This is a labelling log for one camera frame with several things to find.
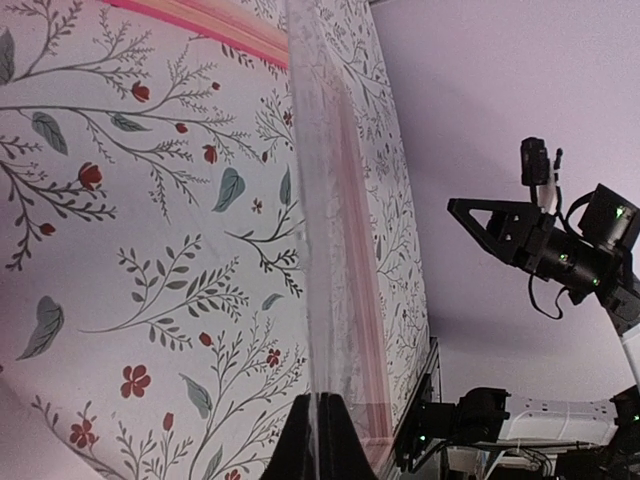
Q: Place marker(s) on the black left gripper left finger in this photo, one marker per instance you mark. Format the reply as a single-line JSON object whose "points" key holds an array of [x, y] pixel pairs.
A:
{"points": [[292, 458]]}

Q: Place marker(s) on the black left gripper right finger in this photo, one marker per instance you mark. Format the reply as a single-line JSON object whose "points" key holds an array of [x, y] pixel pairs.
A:
{"points": [[340, 453]]}

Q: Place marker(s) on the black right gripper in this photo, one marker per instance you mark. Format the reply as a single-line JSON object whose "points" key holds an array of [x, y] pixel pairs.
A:
{"points": [[594, 258]]}

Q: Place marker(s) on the clear acrylic sheet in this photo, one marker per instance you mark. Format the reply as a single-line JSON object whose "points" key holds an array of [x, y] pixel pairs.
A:
{"points": [[326, 148]]}

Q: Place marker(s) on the pink wooden picture frame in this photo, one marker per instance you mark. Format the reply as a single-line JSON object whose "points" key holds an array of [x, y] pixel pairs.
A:
{"points": [[223, 21]]}

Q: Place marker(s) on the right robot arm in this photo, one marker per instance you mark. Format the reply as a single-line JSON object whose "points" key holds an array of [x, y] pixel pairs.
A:
{"points": [[561, 426]]}

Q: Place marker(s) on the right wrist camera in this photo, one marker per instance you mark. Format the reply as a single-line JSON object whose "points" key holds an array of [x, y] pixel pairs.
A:
{"points": [[540, 174]]}

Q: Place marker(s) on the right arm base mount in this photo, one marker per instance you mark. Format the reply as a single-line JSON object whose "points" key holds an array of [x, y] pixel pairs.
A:
{"points": [[429, 426]]}

